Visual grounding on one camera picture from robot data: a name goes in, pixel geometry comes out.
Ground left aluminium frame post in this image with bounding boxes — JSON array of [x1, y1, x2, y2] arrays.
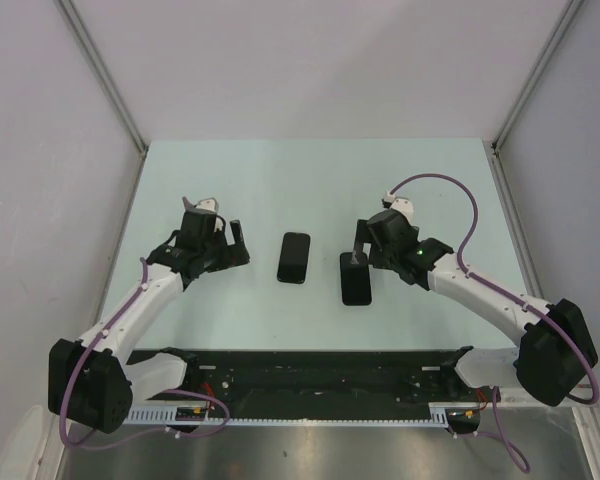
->
[[54, 0, 148, 159]]

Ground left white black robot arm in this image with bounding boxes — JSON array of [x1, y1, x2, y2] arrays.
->
[[48, 202, 250, 433]]

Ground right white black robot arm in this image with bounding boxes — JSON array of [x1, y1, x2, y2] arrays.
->
[[350, 209, 598, 406]]

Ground right aluminium frame post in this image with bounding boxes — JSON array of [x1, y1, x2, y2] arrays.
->
[[491, 0, 589, 151]]

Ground white slotted cable duct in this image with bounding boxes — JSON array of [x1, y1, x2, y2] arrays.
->
[[124, 402, 481, 427]]

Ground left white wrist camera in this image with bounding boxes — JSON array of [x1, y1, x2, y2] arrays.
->
[[182, 196, 219, 215]]

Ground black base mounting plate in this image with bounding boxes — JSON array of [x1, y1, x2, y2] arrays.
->
[[180, 349, 493, 421]]

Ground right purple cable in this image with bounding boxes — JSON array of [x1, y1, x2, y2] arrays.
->
[[388, 173, 600, 474]]

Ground aluminium frame post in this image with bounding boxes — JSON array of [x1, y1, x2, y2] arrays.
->
[[54, 0, 148, 159], [491, 0, 589, 151]]

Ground blue phone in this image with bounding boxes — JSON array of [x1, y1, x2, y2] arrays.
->
[[339, 252, 372, 306]]

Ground black cased phone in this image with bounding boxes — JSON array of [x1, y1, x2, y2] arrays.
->
[[277, 232, 311, 284]]

